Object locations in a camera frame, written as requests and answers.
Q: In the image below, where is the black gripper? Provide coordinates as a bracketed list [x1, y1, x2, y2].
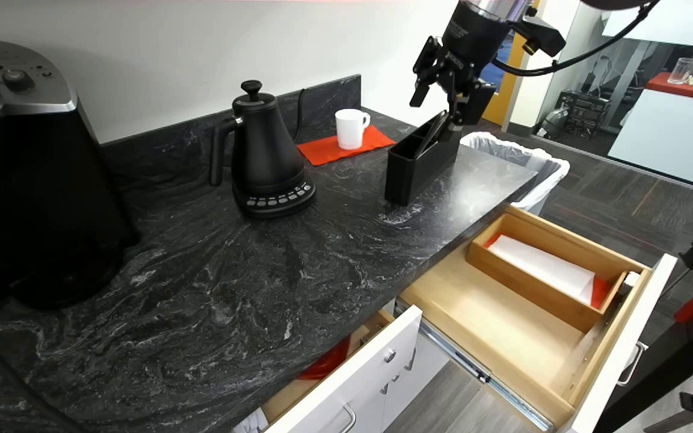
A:
[429, 34, 501, 129]

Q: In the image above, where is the black slotted cutlery holder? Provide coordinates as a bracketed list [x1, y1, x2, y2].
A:
[382, 110, 462, 206]

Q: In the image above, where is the white mug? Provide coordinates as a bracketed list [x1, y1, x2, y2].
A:
[333, 105, 372, 152]

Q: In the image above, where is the grey trash bin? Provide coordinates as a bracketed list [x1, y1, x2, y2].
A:
[456, 129, 573, 215]

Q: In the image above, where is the red orange napkin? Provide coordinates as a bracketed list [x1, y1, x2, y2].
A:
[294, 124, 398, 168]

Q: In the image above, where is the white paper towel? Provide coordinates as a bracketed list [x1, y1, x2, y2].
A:
[485, 233, 596, 307]

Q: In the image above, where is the wooden drawer organiser tray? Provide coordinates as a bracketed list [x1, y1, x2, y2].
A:
[464, 203, 654, 334]

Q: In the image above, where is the black gooseneck electric kettle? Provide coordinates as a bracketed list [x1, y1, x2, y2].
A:
[209, 77, 321, 220]

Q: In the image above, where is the wooden drawer with white front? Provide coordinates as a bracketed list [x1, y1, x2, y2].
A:
[398, 201, 680, 433]

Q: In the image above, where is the white cloth on orange tray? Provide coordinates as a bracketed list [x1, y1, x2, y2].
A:
[586, 274, 619, 312]

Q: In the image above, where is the red cloth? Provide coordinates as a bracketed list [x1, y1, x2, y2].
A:
[295, 338, 353, 383]

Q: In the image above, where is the black tripod stand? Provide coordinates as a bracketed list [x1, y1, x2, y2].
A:
[594, 238, 693, 433]

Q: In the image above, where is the black coffee maker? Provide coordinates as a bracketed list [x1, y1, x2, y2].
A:
[0, 35, 141, 312]

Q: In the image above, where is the yellow door frame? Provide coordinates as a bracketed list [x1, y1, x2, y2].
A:
[479, 0, 543, 129]

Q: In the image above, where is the white drawer with metal handle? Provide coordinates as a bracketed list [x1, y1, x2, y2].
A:
[233, 303, 453, 433]

